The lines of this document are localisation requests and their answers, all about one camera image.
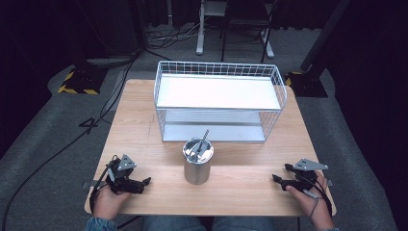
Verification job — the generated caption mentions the black slanted stand pole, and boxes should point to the black slanted stand pole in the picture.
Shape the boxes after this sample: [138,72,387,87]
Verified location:
[299,0,353,74]

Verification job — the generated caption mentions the silver metal cup with lid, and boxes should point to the silver metal cup with lid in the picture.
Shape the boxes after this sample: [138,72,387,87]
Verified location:
[182,137,215,186]

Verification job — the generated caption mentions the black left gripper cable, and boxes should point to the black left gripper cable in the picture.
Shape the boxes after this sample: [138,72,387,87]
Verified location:
[89,155,119,214]

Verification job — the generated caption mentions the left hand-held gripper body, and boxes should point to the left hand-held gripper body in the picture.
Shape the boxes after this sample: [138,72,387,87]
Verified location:
[105,153,145,195]

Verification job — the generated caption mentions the white wire shelf rack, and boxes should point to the white wire shelf rack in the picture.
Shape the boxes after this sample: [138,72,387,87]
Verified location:
[153,60,288,144]

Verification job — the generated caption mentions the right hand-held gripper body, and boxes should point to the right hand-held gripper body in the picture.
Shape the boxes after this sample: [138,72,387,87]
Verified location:
[288,158,330,193]

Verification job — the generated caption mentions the person's left hand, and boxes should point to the person's left hand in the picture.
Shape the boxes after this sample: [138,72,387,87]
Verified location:
[92,184,132,221]

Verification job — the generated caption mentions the person's right jeans leg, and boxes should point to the person's right jeans leg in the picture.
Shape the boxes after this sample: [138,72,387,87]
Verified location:
[211,216,274,231]

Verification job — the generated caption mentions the person's right hand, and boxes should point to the person's right hand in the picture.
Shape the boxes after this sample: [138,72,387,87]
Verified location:
[285,170,335,231]

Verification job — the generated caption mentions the white metal stand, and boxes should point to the white metal stand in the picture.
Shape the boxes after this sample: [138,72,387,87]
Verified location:
[195,0,275,60]

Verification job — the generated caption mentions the black metal frame stand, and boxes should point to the black metal frame stand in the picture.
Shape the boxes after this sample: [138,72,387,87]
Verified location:
[219,0,279,64]

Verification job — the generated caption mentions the long black floor cable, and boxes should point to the long black floor cable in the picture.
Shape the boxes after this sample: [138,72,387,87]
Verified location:
[0,52,140,231]

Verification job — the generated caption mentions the black yellow-striped stand base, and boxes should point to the black yellow-striped stand base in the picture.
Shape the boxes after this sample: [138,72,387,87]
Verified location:
[57,64,110,96]
[284,70,329,99]

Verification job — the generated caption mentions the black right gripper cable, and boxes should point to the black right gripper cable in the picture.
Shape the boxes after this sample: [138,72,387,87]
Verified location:
[301,174,334,217]

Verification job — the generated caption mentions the bundle of floor cables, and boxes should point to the bundle of floor cables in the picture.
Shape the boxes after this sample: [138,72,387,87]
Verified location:
[146,22,206,51]

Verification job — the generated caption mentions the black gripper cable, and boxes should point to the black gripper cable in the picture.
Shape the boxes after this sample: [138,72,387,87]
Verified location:
[301,174,334,217]
[89,155,119,214]

